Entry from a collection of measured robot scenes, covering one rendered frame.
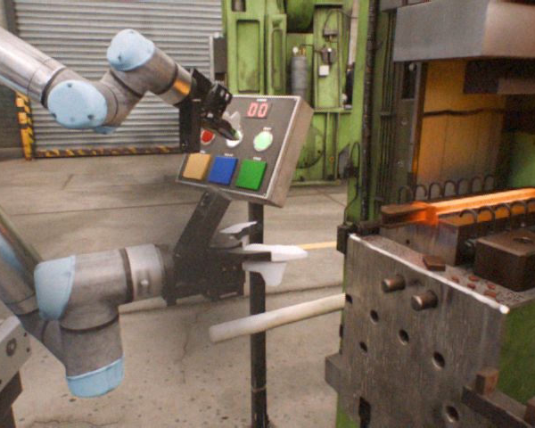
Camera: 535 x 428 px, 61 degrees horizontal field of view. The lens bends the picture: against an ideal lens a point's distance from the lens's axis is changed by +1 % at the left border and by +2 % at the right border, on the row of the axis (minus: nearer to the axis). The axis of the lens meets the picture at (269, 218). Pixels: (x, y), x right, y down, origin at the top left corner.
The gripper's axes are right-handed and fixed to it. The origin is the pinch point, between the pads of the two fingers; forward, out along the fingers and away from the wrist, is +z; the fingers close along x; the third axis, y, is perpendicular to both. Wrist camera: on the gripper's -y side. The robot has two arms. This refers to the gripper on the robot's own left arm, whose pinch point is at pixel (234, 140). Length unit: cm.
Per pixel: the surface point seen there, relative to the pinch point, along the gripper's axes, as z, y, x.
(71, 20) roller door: 251, 271, 669
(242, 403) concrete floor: 84, -79, 29
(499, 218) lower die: 13, -5, -58
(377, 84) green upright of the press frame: 18.3, 25.3, -22.7
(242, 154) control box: 10.2, 0.1, 5.3
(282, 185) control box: 14.6, -5.1, -7.1
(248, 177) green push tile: 9.4, -6.1, 0.1
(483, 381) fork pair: -30, -32, -67
